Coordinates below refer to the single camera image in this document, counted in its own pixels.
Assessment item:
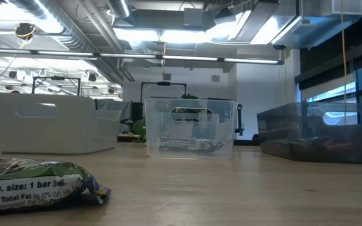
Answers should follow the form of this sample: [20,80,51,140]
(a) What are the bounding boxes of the blue granola bar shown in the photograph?
[158,139,226,154]

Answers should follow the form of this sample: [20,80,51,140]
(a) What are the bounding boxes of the red Chewy granola bar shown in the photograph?
[289,136,354,154]

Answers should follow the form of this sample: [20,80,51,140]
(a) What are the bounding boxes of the purple green granola bar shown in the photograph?
[0,156,112,214]

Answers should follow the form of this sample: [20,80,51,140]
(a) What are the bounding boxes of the clear plastic bin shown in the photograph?
[143,97,238,159]

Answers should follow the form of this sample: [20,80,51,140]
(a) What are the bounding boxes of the long ceiling light strip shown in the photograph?
[0,48,285,66]

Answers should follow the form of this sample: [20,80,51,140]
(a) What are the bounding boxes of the round woven mat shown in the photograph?
[117,133,146,144]

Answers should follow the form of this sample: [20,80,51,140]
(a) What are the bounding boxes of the white plastic bin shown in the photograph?
[0,92,122,155]

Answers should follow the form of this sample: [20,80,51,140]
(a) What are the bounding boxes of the dark smoky plastic bin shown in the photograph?
[256,102,362,165]

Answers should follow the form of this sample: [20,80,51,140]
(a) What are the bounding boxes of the black background station frame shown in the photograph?
[140,80,188,104]
[31,75,82,95]

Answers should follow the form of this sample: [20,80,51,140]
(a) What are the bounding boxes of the silver ribbed air duct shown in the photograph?
[8,0,131,85]

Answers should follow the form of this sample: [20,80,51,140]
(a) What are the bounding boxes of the pale yellow hanging cable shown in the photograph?
[339,0,349,126]

